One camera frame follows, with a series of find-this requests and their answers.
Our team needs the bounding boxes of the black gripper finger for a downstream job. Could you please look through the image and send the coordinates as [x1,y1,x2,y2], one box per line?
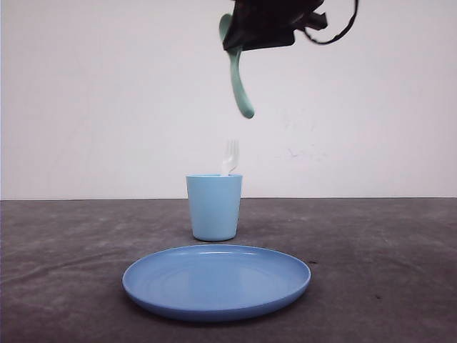
[223,1,326,51]

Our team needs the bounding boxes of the mint green plastic spoon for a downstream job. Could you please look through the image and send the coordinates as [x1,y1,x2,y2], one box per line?
[219,14,255,119]

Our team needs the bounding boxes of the white plastic fork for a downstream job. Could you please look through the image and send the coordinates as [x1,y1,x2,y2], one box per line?
[221,139,239,176]

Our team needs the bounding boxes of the light blue plastic cup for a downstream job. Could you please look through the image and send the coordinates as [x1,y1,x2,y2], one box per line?
[186,174,243,242]

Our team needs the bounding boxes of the blue plastic plate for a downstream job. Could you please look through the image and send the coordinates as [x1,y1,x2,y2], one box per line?
[122,244,311,322]

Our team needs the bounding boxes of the black cable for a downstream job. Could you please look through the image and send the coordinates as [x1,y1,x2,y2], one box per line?
[303,0,360,46]

